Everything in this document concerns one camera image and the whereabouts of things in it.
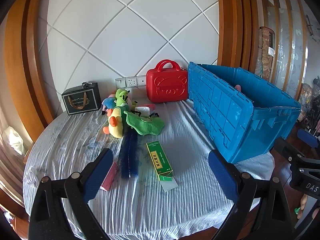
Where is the white crumpled cloth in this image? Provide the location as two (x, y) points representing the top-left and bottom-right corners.
(24, 167), (38, 187)

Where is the blue and pink plush toy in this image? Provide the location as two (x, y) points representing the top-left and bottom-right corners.
(101, 97), (117, 115)

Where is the black gift box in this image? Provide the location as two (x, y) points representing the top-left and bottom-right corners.
(61, 81), (102, 116)

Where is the person's right hand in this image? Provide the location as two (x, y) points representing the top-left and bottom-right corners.
(297, 194), (320, 222)

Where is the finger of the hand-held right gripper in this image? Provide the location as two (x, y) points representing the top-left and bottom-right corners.
(274, 137), (307, 167)
(297, 129), (320, 149)

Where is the green frog plush toy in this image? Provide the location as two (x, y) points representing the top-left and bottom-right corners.
(115, 88), (133, 112)

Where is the patterned rolled carpet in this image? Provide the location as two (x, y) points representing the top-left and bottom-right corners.
(257, 26), (275, 80)

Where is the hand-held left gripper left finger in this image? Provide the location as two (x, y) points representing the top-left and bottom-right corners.
(29, 148), (114, 240)

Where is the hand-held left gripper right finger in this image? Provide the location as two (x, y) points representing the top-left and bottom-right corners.
(208, 149), (293, 240)

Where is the green cloth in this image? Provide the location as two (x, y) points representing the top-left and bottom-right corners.
(124, 110), (165, 136)

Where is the curved wooden wall frame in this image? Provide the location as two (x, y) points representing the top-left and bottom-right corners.
(216, 0), (259, 75)
(4, 0), (63, 128)

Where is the yellow duck plush toy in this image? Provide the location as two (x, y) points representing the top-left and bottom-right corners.
(103, 107), (124, 138)

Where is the red hard carry case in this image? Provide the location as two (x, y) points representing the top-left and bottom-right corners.
(146, 59), (188, 103)

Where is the white plastic bag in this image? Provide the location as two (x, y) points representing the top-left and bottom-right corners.
(2, 126), (25, 155)

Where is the red white soap box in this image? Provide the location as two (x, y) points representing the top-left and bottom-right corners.
(135, 103), (156, 114)

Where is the green carton box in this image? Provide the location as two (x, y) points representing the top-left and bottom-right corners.
(146, 141), (179, 192)

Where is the blue bottle brush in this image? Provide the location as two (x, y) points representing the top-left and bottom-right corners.
(117, 127), (139, 180)

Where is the white striped tablecloth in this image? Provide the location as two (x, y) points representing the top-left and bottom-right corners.
(22, 97), (275, 240)

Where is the wooden frosted glass screen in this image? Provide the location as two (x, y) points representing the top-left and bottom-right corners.
(257, 0), (309, 100)

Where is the blue plastic crate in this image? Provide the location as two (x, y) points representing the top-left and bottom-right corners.
(187, 61), (302, 164)

